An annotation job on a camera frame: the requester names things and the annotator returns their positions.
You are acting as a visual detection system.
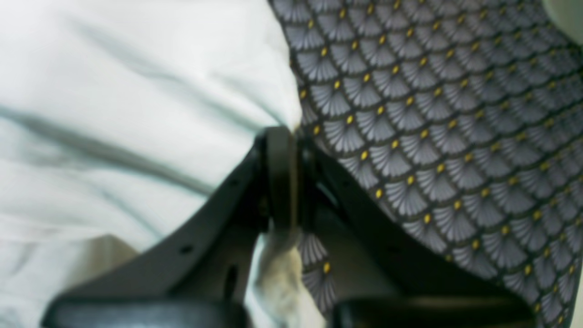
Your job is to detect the white T-shirt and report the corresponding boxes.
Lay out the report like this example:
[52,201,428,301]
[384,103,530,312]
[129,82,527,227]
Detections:
[0,0,302,328]

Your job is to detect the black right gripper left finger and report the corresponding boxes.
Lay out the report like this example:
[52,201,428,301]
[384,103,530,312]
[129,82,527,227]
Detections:
[42,127,298,328]

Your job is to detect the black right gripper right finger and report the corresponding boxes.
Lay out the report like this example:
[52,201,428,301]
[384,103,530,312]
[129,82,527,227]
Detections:
[298,138,535,328]

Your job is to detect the fan patterned grey tablecloth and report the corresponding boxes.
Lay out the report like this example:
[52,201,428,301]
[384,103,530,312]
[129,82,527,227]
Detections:
[269,0,583,328]

